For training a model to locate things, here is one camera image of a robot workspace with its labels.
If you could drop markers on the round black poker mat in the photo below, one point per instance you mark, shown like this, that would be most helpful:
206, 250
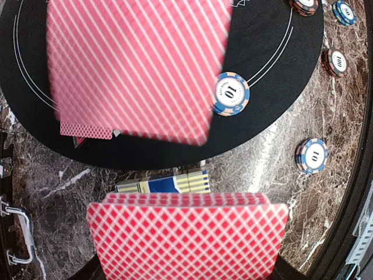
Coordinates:
273, 47

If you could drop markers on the brown white chip stack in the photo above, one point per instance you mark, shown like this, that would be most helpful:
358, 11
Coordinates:
335, 62

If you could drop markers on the blue white chip stack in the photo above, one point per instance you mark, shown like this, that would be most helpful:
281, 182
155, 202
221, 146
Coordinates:
311, 155

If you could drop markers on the gold card box base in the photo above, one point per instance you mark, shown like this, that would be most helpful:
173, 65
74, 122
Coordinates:
189, 182

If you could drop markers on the red playing card deck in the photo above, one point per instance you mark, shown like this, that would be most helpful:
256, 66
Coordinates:
187, 236

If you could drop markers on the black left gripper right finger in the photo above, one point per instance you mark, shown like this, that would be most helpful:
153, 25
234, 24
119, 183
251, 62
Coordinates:
284, 271

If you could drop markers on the red triangular all-in button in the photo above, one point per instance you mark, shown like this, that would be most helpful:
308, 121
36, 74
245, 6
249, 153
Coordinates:
79, 142

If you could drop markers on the black poker chip case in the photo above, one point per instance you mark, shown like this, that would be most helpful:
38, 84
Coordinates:
17, 241

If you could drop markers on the white slotted cable duct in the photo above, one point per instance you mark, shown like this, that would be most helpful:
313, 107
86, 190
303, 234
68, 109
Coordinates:
363, 233

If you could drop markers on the red card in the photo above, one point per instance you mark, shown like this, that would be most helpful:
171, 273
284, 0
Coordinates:
147, 68
78, 130

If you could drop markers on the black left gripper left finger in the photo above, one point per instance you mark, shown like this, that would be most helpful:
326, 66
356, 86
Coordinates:
91, 271

